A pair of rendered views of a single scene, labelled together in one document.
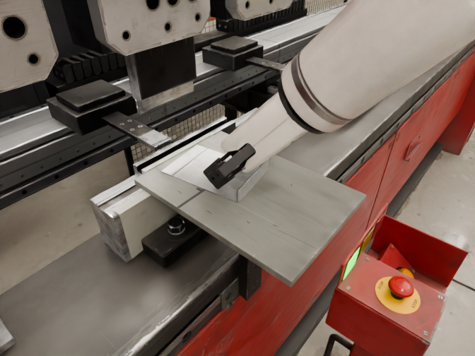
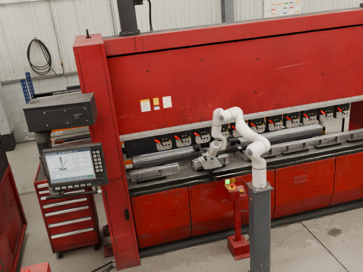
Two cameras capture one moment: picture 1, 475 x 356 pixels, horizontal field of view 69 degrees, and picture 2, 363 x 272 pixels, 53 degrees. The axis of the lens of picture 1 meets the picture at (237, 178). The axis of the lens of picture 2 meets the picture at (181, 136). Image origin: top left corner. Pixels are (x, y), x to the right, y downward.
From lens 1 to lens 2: 3.34 m
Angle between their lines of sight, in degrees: 36
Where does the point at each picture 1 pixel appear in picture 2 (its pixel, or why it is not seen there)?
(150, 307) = (194, 174)
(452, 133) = not seen: outside the picture
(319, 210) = (214, 165)
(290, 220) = (210, 165)
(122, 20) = (197, 140)
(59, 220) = not seen: hidden behind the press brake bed
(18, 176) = (185, 156)
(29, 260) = not seen: hidden behind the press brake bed
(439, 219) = (338, 224)
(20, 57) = (188, 143)
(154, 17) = (201, 140)
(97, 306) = (188, 172)
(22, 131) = (187, 149)
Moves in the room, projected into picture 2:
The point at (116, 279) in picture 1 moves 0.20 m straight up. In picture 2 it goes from (192, 171) to (190, 154)
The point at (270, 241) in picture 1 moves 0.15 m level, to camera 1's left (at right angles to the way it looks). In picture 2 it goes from (206, 166) to (193, 163)
